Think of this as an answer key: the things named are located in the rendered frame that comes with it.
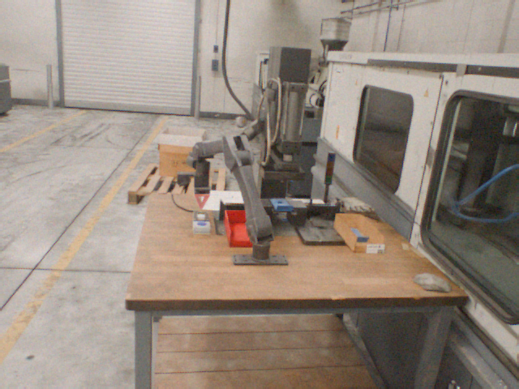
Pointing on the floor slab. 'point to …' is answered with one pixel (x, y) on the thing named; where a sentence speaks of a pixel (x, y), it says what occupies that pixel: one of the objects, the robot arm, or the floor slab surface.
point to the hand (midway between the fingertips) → (201, 205)
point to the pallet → (150, 178)
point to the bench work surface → (268, 307)
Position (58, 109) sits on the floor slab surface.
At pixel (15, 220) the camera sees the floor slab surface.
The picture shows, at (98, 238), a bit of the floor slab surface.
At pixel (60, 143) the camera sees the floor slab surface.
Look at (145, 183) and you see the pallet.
